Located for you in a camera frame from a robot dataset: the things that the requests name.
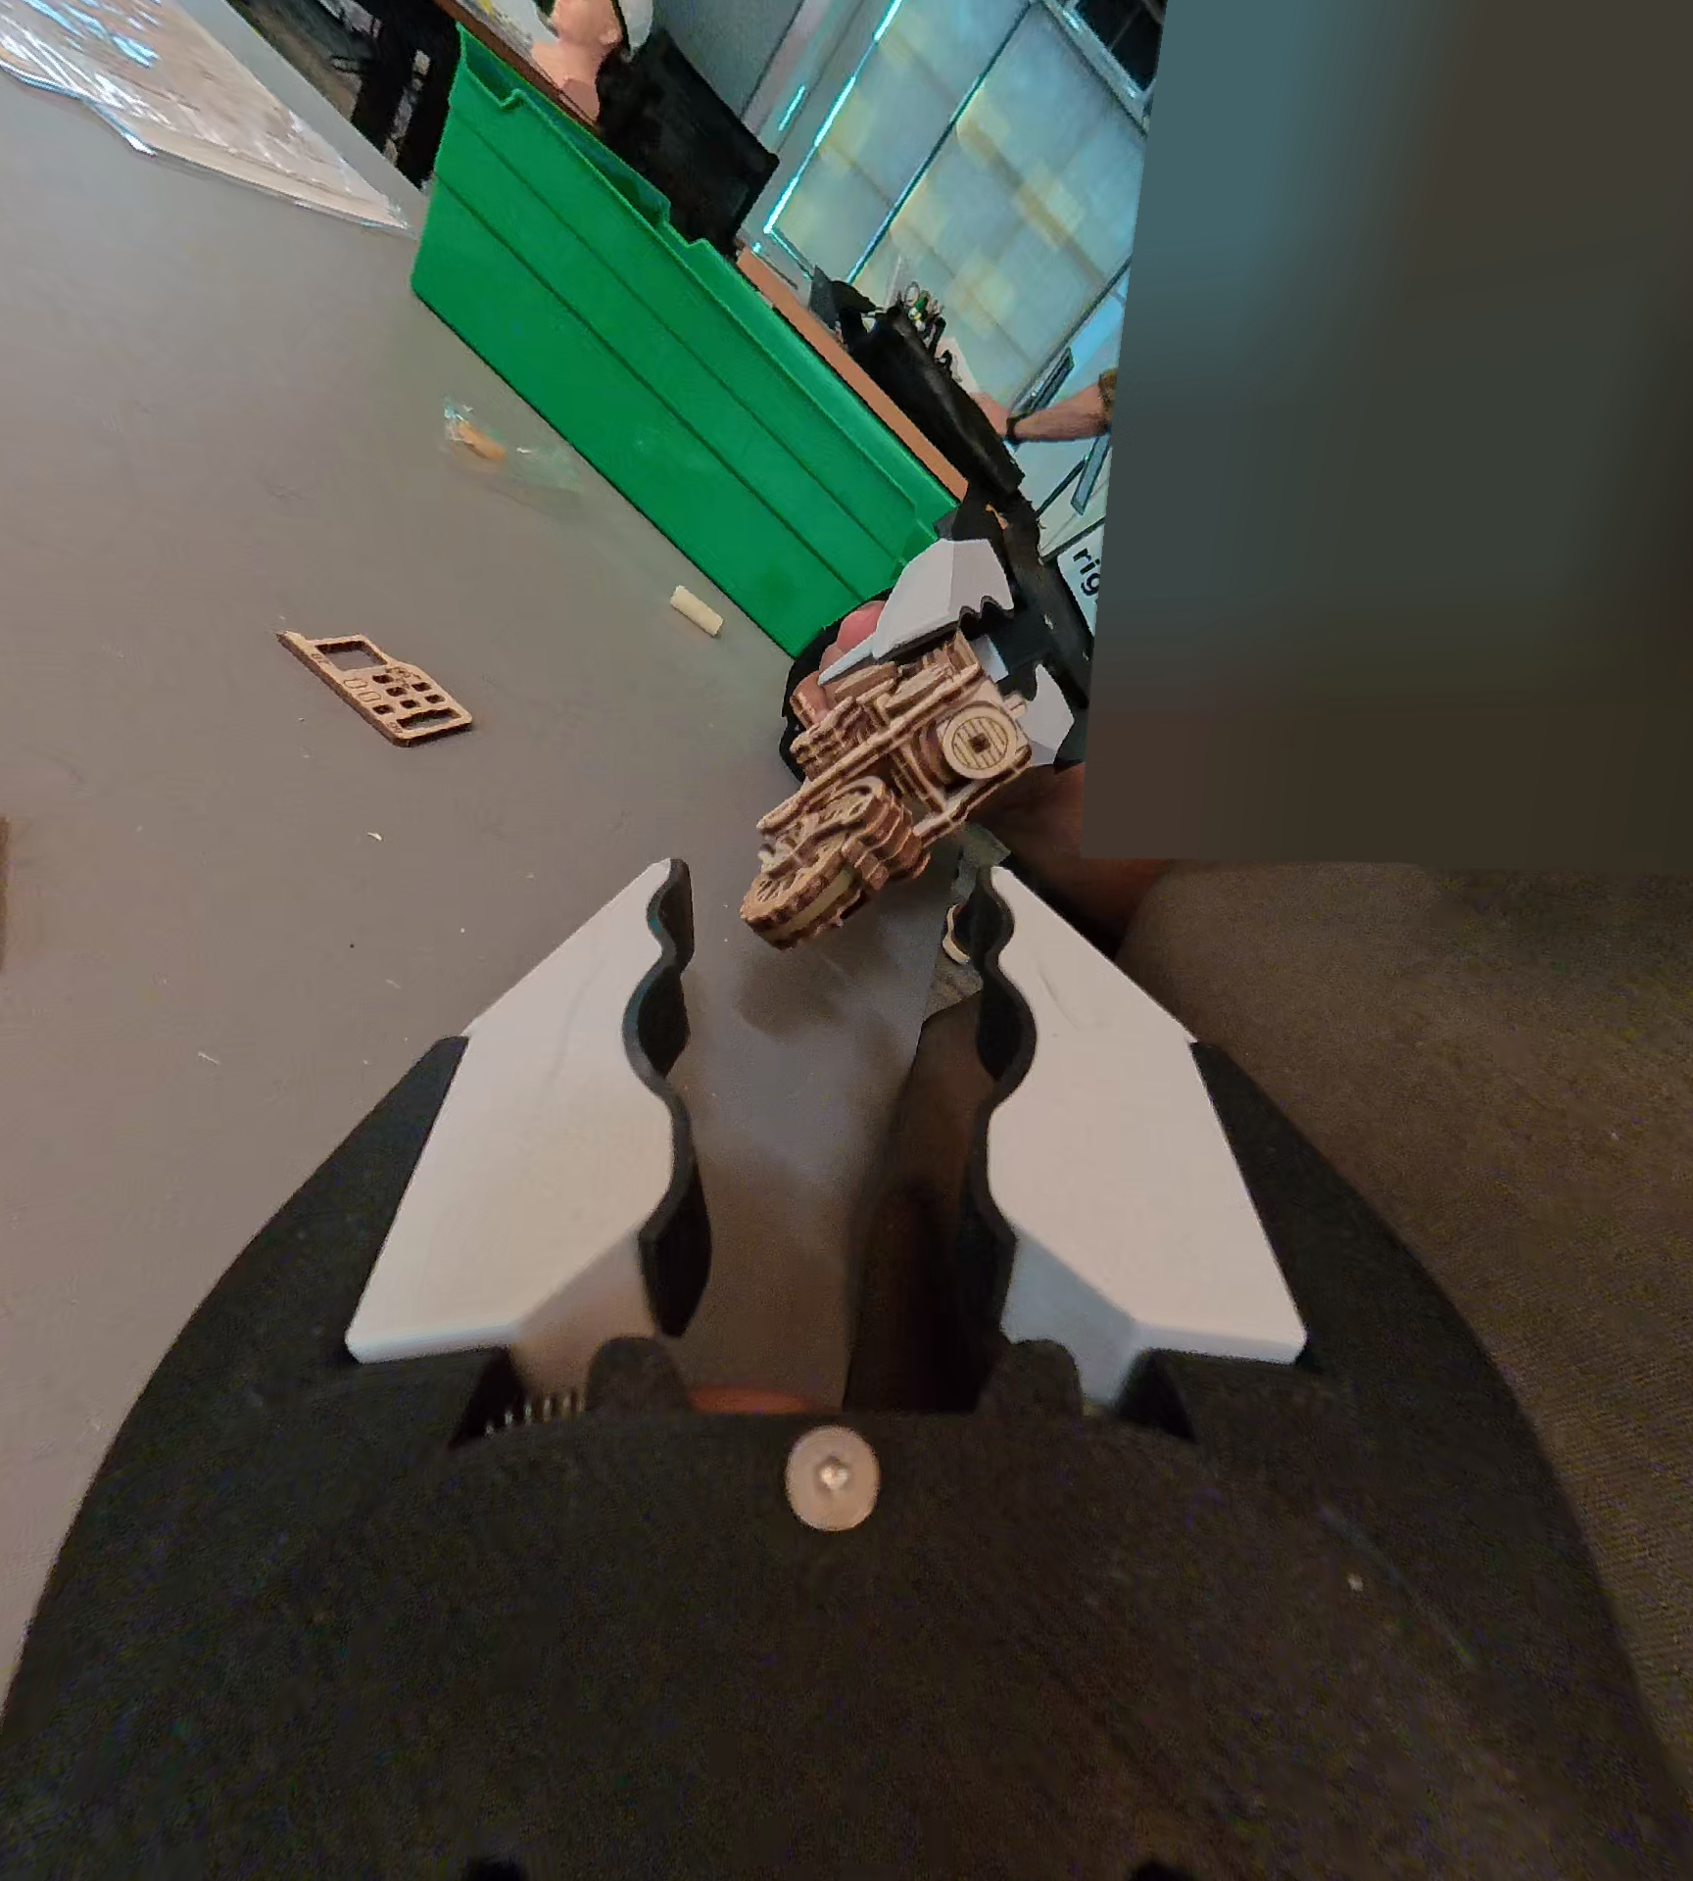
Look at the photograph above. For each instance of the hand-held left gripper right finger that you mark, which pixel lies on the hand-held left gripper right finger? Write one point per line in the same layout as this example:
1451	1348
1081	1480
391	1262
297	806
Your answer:
1126	1176

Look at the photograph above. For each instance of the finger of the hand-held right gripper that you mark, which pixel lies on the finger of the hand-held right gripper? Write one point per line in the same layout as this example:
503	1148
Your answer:
1055	723
936	596

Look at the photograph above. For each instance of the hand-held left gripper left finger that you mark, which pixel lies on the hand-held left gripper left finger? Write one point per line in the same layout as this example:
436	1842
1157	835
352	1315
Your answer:
524	1160

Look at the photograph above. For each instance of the wooden model motorcycle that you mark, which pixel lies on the wooden model motorcycle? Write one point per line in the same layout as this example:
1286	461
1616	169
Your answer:
877	778

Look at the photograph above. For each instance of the another person's forearm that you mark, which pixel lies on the another person's forearm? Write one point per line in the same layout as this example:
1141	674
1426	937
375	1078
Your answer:
1067	420

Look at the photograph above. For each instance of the grey desk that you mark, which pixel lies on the grey desk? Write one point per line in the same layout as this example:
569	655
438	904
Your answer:
201	471

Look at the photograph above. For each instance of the person's right hand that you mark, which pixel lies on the person's right hand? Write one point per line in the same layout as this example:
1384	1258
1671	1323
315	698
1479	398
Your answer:
857	631

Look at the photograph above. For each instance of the black bag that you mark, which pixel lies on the black bag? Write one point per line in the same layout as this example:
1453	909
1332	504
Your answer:
920	367

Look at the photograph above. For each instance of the small white block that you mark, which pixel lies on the small white block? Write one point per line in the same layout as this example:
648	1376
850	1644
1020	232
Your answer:
697	612

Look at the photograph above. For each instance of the green plastic bin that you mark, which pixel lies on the green plastic bin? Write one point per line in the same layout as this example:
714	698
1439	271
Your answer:
671	382

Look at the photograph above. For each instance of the person's grey trousers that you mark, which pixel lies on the person's grey trousers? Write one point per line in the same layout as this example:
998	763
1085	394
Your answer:
1524	1248

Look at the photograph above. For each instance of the small clear plastic bag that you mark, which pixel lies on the small clear plastic bag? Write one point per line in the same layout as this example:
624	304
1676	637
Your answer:
509	449

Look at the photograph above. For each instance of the small wooden cutout panel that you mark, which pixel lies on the small wooden cutout panel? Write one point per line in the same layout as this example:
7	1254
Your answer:
385	688

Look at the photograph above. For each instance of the mannequin head with helmet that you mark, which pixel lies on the mannequin head with helmet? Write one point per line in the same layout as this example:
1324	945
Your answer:
597	43

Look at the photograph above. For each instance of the clear plastic sheet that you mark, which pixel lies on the clear plastic sheet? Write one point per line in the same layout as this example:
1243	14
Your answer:
156	88

